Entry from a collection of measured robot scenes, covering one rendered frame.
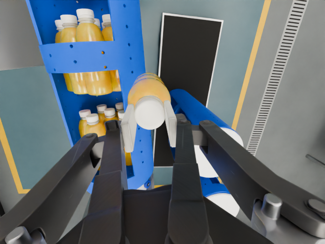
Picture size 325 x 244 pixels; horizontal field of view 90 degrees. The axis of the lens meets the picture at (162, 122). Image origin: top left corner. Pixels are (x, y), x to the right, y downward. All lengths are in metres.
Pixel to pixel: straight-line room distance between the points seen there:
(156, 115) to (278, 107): 2.22
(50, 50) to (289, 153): 2.79
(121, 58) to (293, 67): 2.07
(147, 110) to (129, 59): 0.28
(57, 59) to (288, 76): 2.19
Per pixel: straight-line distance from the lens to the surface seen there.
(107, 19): 0.54
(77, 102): 0.69
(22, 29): 1.07
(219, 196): 1.02
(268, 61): 2.12
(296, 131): 2.73
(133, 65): 0.47
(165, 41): 1.52
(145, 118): 0.20
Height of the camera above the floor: 1.65
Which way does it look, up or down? 66 degrees down
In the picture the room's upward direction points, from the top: 162 degrees clockwise
